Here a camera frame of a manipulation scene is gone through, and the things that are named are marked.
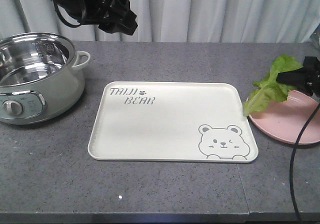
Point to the green lettuce leaf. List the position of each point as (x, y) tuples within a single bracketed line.
[(268, 89)]

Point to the green electric cooking pot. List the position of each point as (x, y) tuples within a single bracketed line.
[(41, 77)]

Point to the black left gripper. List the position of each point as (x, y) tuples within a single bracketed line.
[(117, 17)]

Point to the cream bear serving tray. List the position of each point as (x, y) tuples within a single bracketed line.
[(171, 121)]

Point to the white pleated curtain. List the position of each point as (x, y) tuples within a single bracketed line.
[(204, 21)]

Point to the pink round plate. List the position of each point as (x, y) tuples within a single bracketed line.
[(283, 121)]

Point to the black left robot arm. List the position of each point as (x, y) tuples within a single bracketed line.
[(76, 13)]

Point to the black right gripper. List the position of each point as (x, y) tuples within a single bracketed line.
[(296, 77)]

